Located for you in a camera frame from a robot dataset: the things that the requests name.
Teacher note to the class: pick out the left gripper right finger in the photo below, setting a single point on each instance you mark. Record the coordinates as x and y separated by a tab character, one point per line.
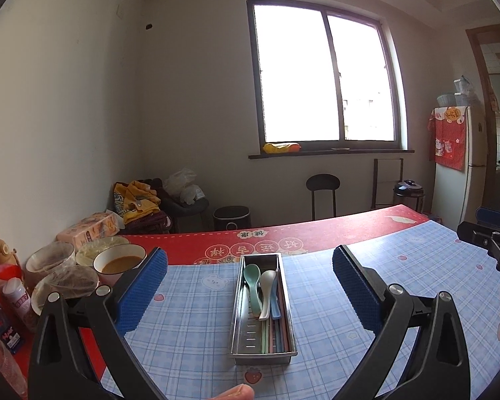
438	366

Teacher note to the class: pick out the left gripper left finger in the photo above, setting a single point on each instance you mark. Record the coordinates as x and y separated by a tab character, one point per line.
60	367

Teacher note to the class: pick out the blue chopstick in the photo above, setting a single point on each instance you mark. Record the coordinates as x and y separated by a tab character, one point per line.
279	336

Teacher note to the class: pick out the blue spoon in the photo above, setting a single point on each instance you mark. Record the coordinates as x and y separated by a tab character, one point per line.
275	306

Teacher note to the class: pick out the green chopstick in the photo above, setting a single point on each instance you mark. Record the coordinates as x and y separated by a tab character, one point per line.
265	337

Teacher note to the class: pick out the white speckled spoon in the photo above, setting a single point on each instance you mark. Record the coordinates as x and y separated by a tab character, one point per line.
265	282

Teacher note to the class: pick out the green spoon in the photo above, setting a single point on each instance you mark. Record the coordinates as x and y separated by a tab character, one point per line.
252	275

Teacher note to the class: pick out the left hand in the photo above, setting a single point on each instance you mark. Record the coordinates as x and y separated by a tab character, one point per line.
240	392

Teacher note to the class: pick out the white refrigerator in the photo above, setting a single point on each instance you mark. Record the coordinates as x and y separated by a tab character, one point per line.
458	195

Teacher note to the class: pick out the yogurt cup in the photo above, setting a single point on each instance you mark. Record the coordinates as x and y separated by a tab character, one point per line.
13	289

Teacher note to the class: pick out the plastic-wrapped bowl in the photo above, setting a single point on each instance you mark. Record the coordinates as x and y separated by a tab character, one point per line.
47	259
70	281

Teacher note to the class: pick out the black rice cooker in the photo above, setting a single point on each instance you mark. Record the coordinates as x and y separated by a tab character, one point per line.
410	194

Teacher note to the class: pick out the red cloth on refrigerator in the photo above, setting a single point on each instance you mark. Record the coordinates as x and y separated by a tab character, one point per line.
447	126

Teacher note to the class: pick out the white textured bowl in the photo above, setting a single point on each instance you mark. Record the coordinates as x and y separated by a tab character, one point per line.
112	263

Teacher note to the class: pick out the blue plaid bear placemat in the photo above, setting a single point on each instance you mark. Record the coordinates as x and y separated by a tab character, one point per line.
330	339

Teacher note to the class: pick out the tan cartoon figurine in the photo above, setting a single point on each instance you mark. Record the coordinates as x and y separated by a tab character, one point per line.
8	255

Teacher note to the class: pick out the tissue box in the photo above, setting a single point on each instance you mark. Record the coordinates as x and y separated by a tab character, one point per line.
98	225

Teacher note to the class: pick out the red printed tablecloth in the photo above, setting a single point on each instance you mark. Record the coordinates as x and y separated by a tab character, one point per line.
209	248

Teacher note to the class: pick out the stainless steel utensil tray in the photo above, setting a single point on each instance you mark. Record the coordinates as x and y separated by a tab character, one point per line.
245	339

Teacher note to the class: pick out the white plastic bag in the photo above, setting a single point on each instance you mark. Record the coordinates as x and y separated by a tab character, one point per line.
182	187

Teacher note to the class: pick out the window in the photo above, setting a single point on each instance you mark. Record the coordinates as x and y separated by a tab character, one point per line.
325	78

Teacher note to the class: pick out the black waste bin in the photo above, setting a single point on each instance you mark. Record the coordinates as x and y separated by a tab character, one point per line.
232	218

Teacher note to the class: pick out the yellow cloth on sill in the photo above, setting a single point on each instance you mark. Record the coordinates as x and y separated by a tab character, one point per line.
281	148

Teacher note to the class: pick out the black folding chair frame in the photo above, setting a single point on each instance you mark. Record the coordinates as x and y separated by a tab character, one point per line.
387	172

